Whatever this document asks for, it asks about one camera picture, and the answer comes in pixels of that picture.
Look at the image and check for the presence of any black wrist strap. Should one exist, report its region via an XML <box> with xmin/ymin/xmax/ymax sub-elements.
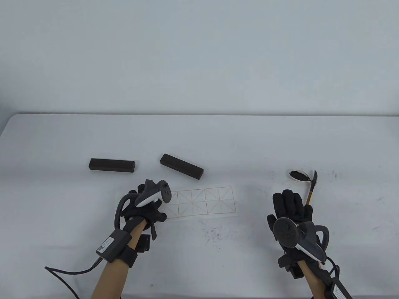
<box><xmin>120</xmin><ymin>246</ymin><xmax>138</xmax><ymax>268</ymax></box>
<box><xmin>312</xmin><ymin>262</ymin><xmax>336</xmax><ymax>285</ymax></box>

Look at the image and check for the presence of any black braided cable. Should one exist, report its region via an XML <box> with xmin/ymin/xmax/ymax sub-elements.
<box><xmin>45</xmin><ymin>259</ymin><xmax>102</xmax><ymax>299</ymax></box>
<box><xmin>324</xmin><ymin>257</ymin><xmax>341</xmax><ymax>278</ymax></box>

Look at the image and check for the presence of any bamboo Chinese brush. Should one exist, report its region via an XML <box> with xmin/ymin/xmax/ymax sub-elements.
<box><xmin>305</xmin><ymin>170</ymin><xmax>318</xmax><ymax>206</ymax></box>

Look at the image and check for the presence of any person's right hand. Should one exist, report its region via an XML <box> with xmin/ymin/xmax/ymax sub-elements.
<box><xmin>267</xmin><ymin>190</ymin><xmax>314</xmax><ymax>268</ymax></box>

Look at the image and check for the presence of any small white ink dish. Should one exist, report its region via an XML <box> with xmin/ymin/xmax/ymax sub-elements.
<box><xmin>288</xmin><ymin>169</ymin><xmax>311</xmax><ymax>182</ymax></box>

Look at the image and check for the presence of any red grid calligraphy paper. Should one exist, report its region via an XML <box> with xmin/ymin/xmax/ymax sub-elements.
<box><xmin>118</xmin><ymin>186</ymin><xmax>240</xmax><ymax>222</ymax></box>

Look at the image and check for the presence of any person's left forearm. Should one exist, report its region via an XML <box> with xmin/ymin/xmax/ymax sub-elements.
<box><xmin>90</xmin><ymin>220</ymin><xmax>147</xmax><ymax>299</ymax></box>

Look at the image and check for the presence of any black labelled box right wrist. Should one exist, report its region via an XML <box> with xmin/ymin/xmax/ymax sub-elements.
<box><xmin>324</xmin><ymin>277</ymin><xmax>354</xmax><ymax>299</ymax></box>

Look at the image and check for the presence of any black labelled box wrist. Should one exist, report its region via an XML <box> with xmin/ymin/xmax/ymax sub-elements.
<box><xmin>96</xmin><ymin>229</ymin><xmax>133</xmax><ymax>263</ymax></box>
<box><xmin>324</xmin><ymin>277</ymin><xmax>354</xmax><ymax>299</ymax></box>

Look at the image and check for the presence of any person's left hand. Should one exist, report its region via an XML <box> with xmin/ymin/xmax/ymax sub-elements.
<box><xmin>121</xmin><ymin>184</ymin><xmax>167</xmax><ymax>233</ymax></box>

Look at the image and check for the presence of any person's right forearm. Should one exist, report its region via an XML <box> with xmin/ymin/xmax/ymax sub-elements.
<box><xmin>298</xmin><ymin>260</ymin><xmax>331</xmax><ymax>299</ymax></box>

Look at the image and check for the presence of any black left wrist strap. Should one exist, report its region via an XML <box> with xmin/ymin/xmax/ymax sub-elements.
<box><xmin>120</xmin><ymin>246</ymin><xmax>138</xmax><ymax>268</ymax></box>

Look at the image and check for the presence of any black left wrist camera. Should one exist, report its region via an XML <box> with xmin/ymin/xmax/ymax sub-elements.
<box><xmin>137</xmin><ymin>234</ymin><xmax>151</xmax><ymax>252</ymax></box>

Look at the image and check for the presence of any black labelled box left wrist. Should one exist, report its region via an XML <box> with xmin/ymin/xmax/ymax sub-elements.
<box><xmin>96</xmin><ymin>229</ymin><xmax>133</xmax><ymax>263</ymax></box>

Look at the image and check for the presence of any black paperweight bar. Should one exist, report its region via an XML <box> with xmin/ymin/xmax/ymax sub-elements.
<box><xmin>160</xmin><ymin>153</ymin><xmax>204</xmax><ymax>180</ymax></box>
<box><xmin>89</xmin><ymin>158</ymin><xmax>136</xmax><ymax>173</ymax></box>

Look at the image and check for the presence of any black right wrist strap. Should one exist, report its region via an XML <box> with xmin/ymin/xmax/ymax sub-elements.
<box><xmin>312</xmin><ymin>262</ymin><xmax>336</xmax><ymax>285</ymax></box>

